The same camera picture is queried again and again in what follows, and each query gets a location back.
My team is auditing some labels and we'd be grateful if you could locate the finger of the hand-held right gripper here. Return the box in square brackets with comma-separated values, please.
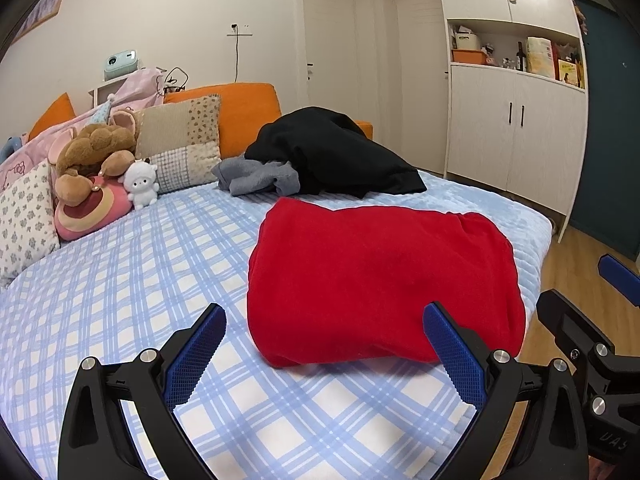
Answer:
[598, 254, 640, 307]
[536, 288, 617, 414]

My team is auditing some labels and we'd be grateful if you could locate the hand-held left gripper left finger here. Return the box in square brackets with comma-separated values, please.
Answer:
[57, 302, 228, 480]

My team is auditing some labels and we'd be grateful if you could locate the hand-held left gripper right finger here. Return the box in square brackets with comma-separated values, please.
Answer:
[422, 301, 590, 480]

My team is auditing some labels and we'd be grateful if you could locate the red sweater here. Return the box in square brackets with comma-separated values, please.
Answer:
[246, 196, 526, 370]

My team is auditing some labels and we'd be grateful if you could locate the bed with blue plaid sheet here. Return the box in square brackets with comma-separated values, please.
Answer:
[0, 165, 553, 480]

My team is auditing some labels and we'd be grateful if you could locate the white plush lamb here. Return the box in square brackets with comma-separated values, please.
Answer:
[122, 157, 161, 211]

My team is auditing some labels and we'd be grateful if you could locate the pink bear face cushion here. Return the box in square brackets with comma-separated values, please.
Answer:
[52, 174, 136, 242]

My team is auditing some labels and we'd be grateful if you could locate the grey garment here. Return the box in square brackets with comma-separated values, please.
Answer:
[211, 156, 302, 197]

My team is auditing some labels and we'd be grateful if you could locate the white wardrobe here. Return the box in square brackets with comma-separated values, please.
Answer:
[432, 0, 590, 245]

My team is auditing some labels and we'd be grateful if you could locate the row of books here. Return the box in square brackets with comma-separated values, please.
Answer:
[556, 42, 586, 90]

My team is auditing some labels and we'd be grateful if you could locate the beige patchwork pillow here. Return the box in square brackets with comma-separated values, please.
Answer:
[134, 92, 223, 195]

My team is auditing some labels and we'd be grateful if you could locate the white floral pillow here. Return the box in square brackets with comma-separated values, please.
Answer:
[0, 159, 62, 288]

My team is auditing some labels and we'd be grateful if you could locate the black garment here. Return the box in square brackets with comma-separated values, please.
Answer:
[244, 106, 428, 200]

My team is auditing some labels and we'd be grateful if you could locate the brown plush bear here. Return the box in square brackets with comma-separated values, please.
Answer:
[54, 121, 138, 207]

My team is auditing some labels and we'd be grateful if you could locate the yellow white paper package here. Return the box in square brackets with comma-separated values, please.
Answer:
[526, 36, 557, 79]

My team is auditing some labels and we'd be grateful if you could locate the orange headboard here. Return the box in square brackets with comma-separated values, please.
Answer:
[27, 82, 373, 161]

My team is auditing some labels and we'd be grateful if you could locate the light blue party hat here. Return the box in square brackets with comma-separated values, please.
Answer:
[89, 92, 117, 126]

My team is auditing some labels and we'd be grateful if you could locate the orange basket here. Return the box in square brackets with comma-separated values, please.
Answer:
[451, 48, 488, 66]

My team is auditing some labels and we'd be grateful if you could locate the white door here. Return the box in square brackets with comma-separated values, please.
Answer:
[301, 0, 370, 126]
[382, 0, 447, 175]

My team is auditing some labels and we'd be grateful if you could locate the pink printed quilt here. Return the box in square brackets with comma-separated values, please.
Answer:
[0, 66, 166, 191]

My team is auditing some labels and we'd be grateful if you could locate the small white shelf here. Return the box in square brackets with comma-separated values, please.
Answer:
[89, 79, 132, 107]

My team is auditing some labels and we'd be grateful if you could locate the mint green projector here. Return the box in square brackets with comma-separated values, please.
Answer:
[102, 48, 142, 82]

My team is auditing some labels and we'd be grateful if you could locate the black charger cable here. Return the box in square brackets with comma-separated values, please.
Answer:
[161, 66, 192, 95]

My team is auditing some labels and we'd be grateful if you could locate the black power cable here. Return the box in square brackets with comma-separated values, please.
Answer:
[227, 22, 253, 85]

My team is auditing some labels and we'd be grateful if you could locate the framed wall picture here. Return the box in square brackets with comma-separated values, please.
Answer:
[7, 0, 72, 48]

